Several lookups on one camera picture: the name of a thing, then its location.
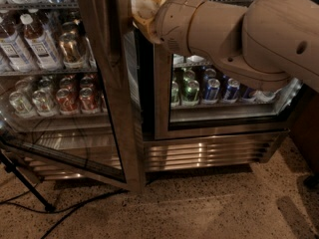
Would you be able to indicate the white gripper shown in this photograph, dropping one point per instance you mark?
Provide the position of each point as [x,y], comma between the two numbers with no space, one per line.
[173,21]

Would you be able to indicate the glass fridge door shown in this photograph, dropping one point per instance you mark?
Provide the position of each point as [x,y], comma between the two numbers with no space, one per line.
[174,120]
[105,27]

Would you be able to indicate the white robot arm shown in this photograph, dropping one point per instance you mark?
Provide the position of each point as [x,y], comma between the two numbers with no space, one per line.
[263,45]

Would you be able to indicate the stainless fridge bottom grille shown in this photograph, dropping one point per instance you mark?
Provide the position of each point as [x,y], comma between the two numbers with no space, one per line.
[179,154]

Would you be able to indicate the gold tall can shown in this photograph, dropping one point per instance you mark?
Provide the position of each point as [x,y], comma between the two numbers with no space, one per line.
[73,50]

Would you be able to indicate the green soda can right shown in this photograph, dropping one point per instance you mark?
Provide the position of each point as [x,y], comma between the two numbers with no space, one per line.
[190,95]

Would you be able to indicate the blue soda can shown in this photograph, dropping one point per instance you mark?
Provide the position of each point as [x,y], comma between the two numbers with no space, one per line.
[211,91]
[230,93]
[249,95]

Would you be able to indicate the red soda can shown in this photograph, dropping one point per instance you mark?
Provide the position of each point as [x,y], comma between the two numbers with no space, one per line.
[89,103]
[67,102]

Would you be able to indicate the tea bottle white label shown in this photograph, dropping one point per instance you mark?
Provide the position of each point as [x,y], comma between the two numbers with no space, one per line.
[41,43]

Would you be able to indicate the clear water bottle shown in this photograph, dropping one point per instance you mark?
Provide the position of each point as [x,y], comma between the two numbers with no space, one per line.
[266,97]

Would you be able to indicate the green white soda can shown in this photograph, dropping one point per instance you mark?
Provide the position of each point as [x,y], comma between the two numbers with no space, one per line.
[21,105]

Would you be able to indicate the dark wooden cabinet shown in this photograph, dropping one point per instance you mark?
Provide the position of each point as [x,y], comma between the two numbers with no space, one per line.
[305,134]

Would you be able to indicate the black tripod leg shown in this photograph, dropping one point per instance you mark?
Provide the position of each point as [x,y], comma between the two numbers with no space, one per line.
[11,167]

